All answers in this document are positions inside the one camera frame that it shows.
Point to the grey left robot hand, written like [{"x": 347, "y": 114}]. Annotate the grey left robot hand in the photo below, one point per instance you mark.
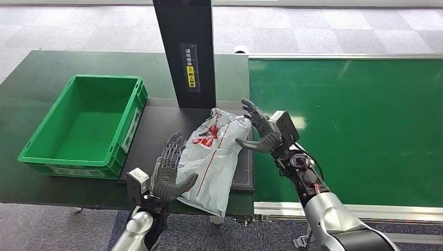
[{"x": 166, "y": 180}]

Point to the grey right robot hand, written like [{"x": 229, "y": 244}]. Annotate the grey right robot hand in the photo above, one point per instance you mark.
[{"x": 266, "y": 137}]

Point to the grey mailer bag red print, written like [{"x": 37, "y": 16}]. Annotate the grey mailer bag red print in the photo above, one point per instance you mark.
[{"x": 214, "y": 162}]

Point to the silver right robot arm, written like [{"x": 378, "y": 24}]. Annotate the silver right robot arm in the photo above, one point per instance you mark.
[{"x": 328, "y": 214}]

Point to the black weighing scale platform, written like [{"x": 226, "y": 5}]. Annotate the black weighing scale platform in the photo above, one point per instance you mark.
[{"x": 155, "y": 131}]

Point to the white crate side label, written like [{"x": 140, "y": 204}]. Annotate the white crate side label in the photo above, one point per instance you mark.
[{"x": 131, "y": 130}]

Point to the grey table foot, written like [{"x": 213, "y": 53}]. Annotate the grey table foot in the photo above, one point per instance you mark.
[{"x": 216, "y": 220}]

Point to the green plastic crate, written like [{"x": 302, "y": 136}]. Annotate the green plastic crate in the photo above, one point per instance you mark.
[{"x": 86, "y": 131}]

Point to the green conveyor belt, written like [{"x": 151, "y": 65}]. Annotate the green conveyor belt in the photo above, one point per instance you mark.
[{"x": 363, "y": 104}]

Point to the black yellow column label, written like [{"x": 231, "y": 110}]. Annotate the black yellow column label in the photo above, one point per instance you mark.
[{"x": 190, "y": 67}]

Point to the black scale column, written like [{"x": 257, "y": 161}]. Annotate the black scale column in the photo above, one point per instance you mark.
[{"x": 187, "y": 27}]

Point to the dark green table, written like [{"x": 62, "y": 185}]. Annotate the dark green table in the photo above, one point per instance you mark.
[{"x": 34, "y": 90}]

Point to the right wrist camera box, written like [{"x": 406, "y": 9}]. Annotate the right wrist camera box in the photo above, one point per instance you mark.
[{"x": 285, "y": 126}]

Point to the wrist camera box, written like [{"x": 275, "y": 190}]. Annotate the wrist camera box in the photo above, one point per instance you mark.
[
  {"x": 136, "y": 185},
  {"x": 285, "y": 126}
]

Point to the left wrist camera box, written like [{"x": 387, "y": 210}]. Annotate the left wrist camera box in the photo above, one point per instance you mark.
[{"x": 136, "y": 185}]

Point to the aluminium conveyor frame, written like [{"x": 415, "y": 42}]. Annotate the aluminium conveyor frame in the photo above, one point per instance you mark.
[{"x": 277, "y": 209}]

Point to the grey conveyor support bracket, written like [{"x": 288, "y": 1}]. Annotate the grey conveyor support bracket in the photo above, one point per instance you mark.
[{"x": 301, "y": 240}]

